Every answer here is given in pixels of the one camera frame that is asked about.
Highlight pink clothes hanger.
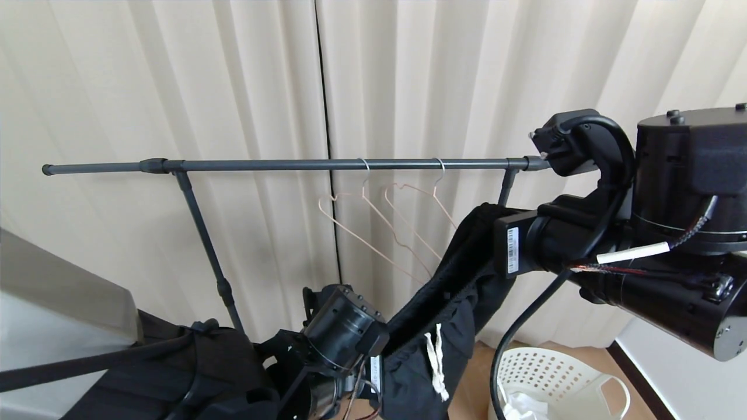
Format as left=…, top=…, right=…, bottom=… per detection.
left=318, top=157, right=436, bottom=286
left=383, top=157, right=459, bottom=261

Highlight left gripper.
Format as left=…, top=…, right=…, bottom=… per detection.
left=303, top=353, right=386, bottom=420

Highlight black shorts with white cords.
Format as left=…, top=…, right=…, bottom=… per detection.
left=373, top=202, right=515, bottom=420

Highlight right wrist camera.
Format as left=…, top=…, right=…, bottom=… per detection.
left=528, top=109, right=634, bottom=205

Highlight black clothes rack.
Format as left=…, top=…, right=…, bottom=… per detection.
left=42, top=156, right=553, bottom=334

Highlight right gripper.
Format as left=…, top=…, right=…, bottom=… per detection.
left=494, top=195, right=747, bottom=362

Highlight white laundry basket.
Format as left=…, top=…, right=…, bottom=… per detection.
left=489, top=347, right=633, bottom=420

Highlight white garment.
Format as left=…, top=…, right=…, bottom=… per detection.
left=503, top=392, right=550, bottom=420

